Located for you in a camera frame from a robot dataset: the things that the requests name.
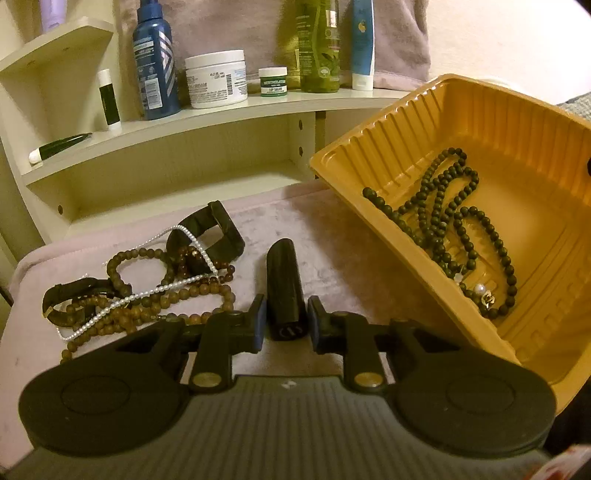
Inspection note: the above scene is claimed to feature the white pearl necklace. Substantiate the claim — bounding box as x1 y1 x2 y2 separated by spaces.
56 224 221 343

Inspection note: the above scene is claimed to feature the black cylinder case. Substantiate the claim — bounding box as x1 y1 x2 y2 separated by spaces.
266 238 311 341

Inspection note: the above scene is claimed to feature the black smart watch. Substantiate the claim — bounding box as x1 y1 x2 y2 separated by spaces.
166 201 245 273

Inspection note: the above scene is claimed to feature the brown wooden bead necklace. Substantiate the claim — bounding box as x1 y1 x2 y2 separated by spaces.
59 246 236 365

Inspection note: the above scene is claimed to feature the dark green bead necklace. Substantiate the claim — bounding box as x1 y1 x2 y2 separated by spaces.
361 147 518 320

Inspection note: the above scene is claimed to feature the black leather bracelet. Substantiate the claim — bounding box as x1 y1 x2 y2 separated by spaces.
41 276 122 328

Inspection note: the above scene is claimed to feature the orange plastic tray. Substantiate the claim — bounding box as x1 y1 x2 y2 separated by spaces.
310 74 590 409

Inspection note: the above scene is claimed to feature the cream wooden shelf unit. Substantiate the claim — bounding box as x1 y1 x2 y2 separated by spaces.
1 1 398 243

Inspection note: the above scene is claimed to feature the white cream jar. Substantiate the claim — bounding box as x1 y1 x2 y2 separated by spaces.
184 50 247 109

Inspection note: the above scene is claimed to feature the small green-label jar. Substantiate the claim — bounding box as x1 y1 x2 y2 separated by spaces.
259 66 287 98

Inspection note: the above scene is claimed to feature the dark green small tube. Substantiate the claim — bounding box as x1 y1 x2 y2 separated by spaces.
28 132 92 166

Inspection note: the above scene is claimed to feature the black white lip balm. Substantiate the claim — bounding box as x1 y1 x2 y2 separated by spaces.
97 69 121 132

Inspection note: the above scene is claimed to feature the blue spray bottle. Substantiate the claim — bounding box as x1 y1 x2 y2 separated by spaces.
132 0 180 120

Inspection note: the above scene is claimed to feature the pink hanging towel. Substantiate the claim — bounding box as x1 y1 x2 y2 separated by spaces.
115 0 432 93

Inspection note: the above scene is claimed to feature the blue white tube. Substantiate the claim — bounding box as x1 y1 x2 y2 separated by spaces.
351 0 375 91

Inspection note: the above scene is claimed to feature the green olive spray bottle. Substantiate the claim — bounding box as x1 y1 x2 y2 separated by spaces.
295 0 341 93

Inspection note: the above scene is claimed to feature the grey checked pillow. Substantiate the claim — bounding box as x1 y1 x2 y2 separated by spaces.
558 92 591 121

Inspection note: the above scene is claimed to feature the purple tube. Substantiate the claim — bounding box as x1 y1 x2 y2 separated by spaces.
39 0 67 33

